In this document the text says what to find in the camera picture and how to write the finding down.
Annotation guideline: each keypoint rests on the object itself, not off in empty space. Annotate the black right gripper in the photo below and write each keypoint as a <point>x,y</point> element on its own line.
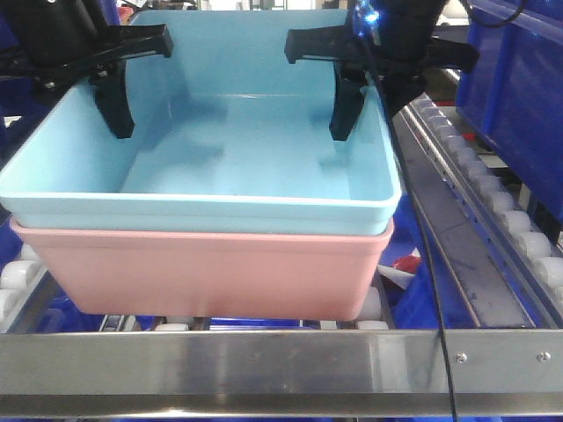
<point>396,37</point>

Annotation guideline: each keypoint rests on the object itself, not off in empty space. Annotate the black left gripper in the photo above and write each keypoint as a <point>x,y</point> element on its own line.
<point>60,42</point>

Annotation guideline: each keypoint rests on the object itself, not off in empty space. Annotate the light blue plastic box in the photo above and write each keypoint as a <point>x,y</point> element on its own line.
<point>229,137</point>

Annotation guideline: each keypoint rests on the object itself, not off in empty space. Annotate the pink plastic box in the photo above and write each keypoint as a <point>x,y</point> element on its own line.
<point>183,274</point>

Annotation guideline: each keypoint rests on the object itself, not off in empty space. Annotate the stainless steel shelf rack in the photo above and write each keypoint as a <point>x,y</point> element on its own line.
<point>505,358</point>

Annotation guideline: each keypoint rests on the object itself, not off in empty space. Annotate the blue crate far right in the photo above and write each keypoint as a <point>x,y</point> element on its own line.
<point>513,96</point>

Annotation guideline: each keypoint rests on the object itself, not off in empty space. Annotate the white roller conveyor track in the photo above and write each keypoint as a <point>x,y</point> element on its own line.
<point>543,256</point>

